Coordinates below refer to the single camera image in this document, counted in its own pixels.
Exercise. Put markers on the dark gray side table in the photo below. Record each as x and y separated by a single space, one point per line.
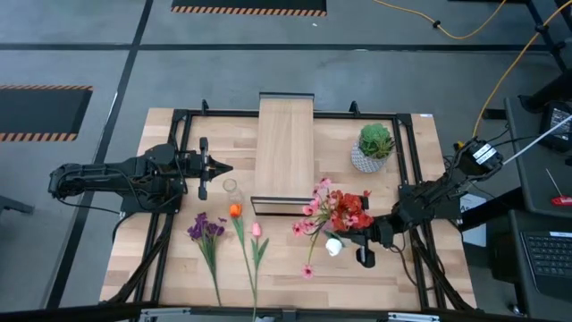
514 268
527 188

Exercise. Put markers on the black crossbar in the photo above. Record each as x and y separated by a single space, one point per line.
67 315

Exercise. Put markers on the white rod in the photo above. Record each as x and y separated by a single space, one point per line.
536 141

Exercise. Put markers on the red flower bunch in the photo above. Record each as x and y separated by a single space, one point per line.
350 210

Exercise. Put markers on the pink blossom flower spray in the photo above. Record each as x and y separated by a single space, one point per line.
308 210

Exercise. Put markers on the black laptop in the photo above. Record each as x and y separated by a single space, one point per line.
549 255

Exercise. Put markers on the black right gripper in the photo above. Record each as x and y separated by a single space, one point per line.
377 232

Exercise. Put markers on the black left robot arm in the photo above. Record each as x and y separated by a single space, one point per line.
111 174

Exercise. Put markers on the wooden shelf black frame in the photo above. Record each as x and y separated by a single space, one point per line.
283 147

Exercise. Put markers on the white label sticker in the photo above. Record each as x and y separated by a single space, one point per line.
426 115

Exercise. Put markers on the white paper sheet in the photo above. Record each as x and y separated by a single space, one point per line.
476 237

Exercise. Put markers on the purple flower bunch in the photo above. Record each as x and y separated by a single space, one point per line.
203 228

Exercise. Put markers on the pink tulip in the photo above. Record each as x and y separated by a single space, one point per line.
256 230

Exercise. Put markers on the black stand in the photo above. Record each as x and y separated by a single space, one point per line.
547 96

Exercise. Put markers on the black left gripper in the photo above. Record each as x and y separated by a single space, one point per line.
203 167

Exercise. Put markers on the orange tulip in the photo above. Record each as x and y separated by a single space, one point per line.
235 210

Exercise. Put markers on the clear glass vase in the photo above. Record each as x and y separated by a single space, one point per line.
232 194

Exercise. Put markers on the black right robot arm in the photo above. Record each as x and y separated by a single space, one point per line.
429 201

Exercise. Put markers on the gray chair base leg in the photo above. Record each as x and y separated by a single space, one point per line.
13 205

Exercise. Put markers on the green succulent in patterned pot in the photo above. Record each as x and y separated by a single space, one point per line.
375 141

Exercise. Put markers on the white flower with leaves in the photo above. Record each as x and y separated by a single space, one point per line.
333 247

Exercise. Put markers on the black mat with hazard stripes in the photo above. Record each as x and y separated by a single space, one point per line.
250 3
40 112

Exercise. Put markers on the silver metal bracket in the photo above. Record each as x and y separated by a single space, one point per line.
413 317
165 313

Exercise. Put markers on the black device with screen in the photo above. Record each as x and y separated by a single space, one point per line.
558 125

